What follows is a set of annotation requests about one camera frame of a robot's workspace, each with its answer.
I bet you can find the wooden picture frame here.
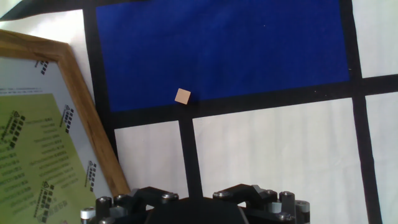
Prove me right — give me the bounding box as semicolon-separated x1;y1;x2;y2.
0;29;131;224

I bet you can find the colour block patterned cloth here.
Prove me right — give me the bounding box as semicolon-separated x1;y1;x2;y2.
0;0;398;224

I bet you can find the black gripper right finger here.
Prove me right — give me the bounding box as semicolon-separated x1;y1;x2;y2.
213;183;311;224

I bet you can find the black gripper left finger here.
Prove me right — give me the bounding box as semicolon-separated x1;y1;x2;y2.
80;186;180;224

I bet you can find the small wooden cube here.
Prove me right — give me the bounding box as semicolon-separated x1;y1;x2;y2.
174;88;192;105

